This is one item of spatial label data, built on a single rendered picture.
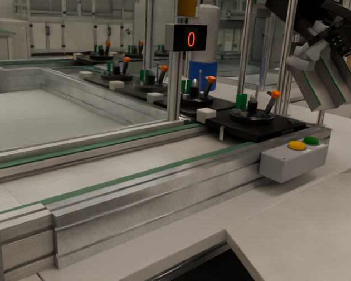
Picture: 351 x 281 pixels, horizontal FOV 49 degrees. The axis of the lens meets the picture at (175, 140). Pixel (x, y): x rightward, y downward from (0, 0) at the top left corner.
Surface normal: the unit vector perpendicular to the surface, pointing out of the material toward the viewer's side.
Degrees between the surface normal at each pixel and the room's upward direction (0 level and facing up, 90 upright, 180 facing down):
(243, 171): 90
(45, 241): 90
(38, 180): 0
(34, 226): 90
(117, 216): 90
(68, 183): 0
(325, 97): 45
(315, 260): 0
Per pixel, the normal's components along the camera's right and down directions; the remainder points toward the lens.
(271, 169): -0.75, 0.18
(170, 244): 0.06, -0.94
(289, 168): 0.66, 0.28
